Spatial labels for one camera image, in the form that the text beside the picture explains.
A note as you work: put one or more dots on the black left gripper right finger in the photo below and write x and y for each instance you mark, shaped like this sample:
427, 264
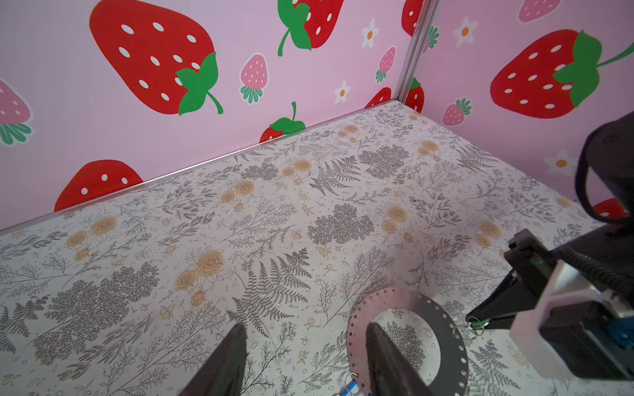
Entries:
390, 373

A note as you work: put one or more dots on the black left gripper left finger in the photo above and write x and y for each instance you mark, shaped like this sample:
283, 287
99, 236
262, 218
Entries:
223, 372

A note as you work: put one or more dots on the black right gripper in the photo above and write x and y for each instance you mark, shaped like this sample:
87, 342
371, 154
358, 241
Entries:
532, 266

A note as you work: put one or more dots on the green plastic key tag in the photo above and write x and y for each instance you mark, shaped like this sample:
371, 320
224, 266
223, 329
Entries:
479, 324

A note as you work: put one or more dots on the blue plastic key tag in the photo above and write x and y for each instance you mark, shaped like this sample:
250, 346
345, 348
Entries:
351, 388

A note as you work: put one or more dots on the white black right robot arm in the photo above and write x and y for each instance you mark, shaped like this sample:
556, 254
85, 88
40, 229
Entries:
604, 189

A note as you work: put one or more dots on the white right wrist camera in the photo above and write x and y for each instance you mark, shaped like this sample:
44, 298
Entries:
576, 330

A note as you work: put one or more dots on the right aluminium corner post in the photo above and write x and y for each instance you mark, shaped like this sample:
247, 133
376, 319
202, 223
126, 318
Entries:
415, 49

